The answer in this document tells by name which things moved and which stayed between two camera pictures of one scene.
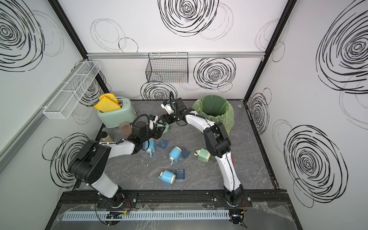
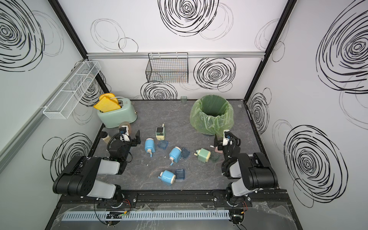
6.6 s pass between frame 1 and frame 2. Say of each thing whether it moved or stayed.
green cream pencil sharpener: stayed
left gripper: moved
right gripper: moved
